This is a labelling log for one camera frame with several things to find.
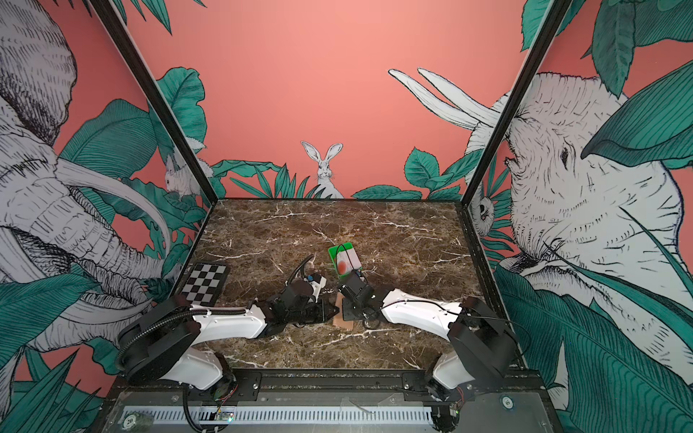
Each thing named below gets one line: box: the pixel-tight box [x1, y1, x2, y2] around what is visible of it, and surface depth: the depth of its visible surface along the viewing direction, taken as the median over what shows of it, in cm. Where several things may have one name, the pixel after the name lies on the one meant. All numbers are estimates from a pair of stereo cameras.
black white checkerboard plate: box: [180, 261, 230, 308], surface depth 93 cm
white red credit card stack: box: [336, 248, 362, 276], surface depth 99 cm
